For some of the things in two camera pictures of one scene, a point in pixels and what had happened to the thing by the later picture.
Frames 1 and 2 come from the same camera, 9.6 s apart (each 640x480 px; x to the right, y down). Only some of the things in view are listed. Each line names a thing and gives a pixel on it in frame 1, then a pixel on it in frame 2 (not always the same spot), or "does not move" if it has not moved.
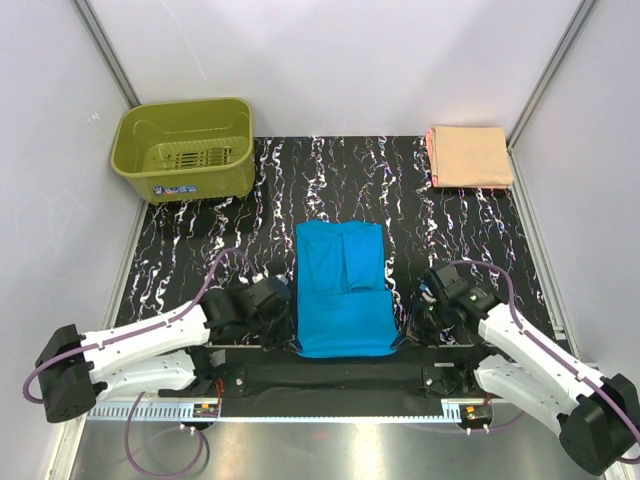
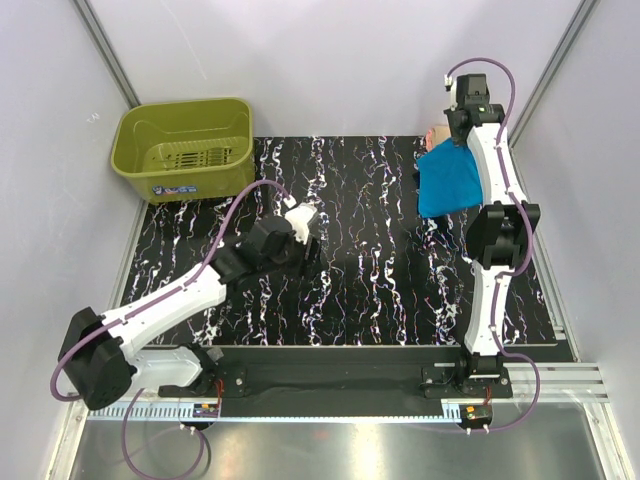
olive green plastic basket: (188, 149) does not move
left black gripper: (285, 339) -> (308, 267)
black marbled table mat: (333, 178) does not move
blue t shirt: (343, 307) -> (448, 178)
